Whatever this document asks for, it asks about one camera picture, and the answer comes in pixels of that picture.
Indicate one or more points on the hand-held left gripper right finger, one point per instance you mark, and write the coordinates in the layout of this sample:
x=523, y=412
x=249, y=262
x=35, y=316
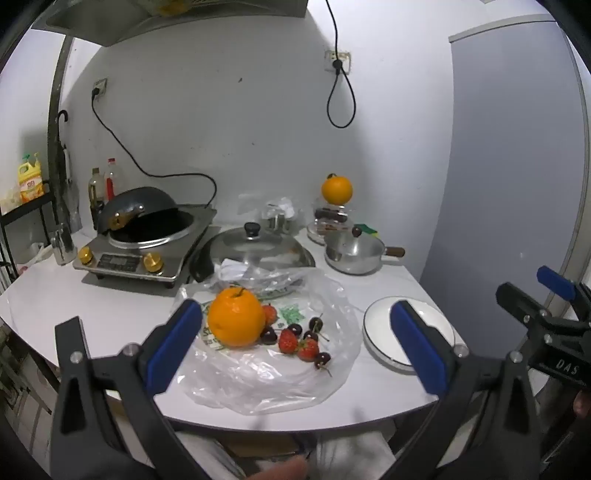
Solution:
x=418, y=346

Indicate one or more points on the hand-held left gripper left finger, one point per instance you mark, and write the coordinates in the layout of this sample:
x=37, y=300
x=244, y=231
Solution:
x=173, y=350

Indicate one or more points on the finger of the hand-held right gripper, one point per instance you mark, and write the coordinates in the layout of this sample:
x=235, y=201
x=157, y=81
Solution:
x=517, y=297
x=554, y=279

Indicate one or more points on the white plate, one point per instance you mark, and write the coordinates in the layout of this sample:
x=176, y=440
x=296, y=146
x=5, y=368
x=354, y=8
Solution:
x=383, y=332

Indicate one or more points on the large orange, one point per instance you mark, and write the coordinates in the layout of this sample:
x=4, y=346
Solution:
x=233, y=318

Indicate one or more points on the clear printed plastic bag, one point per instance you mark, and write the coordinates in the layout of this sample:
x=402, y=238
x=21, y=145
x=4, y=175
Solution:
x=258, y=383

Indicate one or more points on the dark red cherry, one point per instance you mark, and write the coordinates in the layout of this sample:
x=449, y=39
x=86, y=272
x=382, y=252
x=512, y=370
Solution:
x=268, y=335
x=316, y=321
x=311, y=336
x=295, y=329
x=322, y=360

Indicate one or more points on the red strawberry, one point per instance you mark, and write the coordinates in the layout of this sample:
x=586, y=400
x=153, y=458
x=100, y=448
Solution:
x=308, y=349
x=271, y=314
x=287, y=342

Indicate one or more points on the large flat pan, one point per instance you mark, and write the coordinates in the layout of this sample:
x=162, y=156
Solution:
x=198, y=267

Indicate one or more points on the steel induction cooker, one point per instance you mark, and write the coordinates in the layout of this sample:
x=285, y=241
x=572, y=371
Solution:
x=134, y=263

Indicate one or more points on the crumpled white plastic bag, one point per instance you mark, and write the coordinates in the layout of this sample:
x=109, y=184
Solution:
x=233, y=270

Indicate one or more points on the small steel pot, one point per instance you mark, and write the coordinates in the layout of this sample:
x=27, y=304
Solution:
x=353, y=264

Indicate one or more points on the grey door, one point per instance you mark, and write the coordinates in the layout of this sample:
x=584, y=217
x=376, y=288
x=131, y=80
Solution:
x=508, y=161

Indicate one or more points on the green yellow sponge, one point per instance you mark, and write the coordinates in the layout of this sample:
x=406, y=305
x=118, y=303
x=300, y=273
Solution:
x=367, y=228

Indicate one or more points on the large steel lid black knob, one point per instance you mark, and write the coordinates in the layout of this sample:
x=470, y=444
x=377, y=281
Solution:
x=258, y=251

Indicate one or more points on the glass jar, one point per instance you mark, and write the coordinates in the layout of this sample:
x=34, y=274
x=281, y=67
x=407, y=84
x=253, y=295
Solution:
x=62, y=244

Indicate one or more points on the steel cup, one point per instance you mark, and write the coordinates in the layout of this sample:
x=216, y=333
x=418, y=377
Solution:
x=276, y=223

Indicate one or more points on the small orange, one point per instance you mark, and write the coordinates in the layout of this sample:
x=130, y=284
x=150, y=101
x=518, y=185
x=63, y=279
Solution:
x=337, y=189

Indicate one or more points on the dark oil bottle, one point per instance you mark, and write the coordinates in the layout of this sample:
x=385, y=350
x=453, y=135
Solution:
x=95, y=189

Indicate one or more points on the red sauce bottle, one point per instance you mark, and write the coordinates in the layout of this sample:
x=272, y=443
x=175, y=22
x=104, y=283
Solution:
x=111, y=177

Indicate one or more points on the black metal rack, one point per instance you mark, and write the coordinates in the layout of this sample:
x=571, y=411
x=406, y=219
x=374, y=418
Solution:
x=23, y=212

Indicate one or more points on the yellow detergent bottle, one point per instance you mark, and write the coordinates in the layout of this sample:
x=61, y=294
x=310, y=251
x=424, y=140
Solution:
x=30, y=180

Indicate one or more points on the grey vertical pipe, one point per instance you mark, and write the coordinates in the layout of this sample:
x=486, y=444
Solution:
x=57, y=83

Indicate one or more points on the steel range hood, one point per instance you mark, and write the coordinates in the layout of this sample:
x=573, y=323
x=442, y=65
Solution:
x=129, y=23

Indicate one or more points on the wall socket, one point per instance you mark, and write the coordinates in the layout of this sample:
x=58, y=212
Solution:
x=345, y=57
x=99, y=87

